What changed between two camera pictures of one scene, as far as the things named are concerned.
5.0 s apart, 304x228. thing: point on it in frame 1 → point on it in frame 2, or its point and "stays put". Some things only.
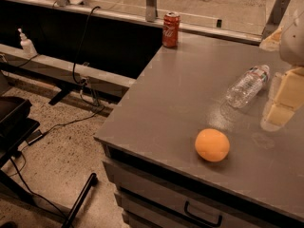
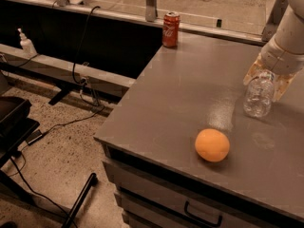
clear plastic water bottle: (243, 90) → (258, 95)
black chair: (15, 127) stays put
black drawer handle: (213, 224) stays put
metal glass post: (151, 11) stays put
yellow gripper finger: (273, 42) → (256, 68)
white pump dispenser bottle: (27, 44) stays put
